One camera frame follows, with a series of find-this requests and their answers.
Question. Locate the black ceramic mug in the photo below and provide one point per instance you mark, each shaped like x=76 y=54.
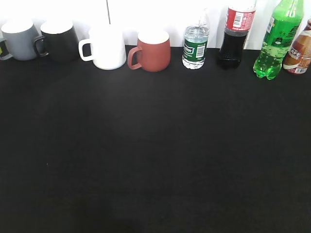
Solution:
x=58 y=40

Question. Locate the white ceramic mug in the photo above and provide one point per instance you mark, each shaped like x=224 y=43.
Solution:
x=107 y=47

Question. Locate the cestbon water bottle green label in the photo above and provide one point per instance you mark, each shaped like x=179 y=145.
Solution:
x=196 y=41

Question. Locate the red ceramic mug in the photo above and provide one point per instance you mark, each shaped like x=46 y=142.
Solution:
x=152 y=53

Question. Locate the cola bottle red label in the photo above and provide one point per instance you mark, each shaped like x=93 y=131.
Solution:
x=239 y=19

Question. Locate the grey ceramic mug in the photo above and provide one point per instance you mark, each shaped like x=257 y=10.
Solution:
x=16 y=41

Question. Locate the brown coffee drink bottle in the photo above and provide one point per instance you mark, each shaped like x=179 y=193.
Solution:
x=298 y=57

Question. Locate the green soda bottle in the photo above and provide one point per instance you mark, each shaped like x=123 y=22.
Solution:
x=282 y=28

